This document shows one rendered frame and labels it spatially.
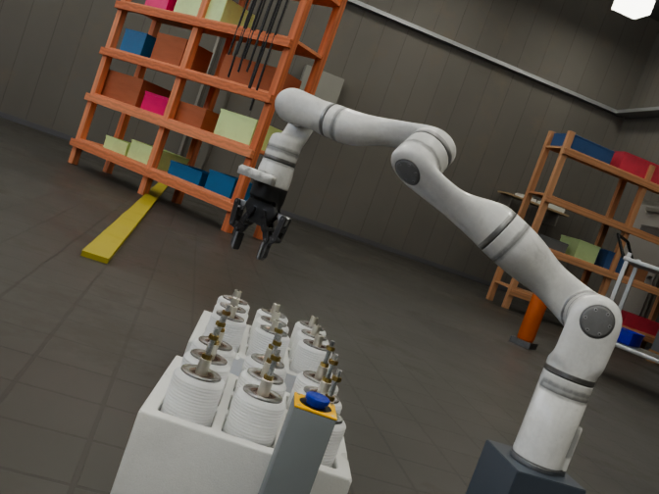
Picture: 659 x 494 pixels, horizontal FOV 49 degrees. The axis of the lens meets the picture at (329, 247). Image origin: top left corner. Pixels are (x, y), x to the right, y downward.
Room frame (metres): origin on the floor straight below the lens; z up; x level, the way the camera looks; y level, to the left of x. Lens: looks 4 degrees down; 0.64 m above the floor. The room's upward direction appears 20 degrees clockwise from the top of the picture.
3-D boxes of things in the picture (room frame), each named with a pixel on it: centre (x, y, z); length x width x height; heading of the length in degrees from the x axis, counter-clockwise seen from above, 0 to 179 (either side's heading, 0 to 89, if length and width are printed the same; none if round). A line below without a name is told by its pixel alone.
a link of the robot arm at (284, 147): (1.52, 0.16, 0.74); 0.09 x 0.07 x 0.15; 149
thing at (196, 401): (1.28, 0.14, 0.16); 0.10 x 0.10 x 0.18
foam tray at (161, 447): (1.41, 0.03, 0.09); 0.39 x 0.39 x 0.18; 4
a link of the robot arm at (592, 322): (1.29, -0.49, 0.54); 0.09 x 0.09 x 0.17; 83
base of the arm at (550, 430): (1.29, -0.49, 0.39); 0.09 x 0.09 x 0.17; 12
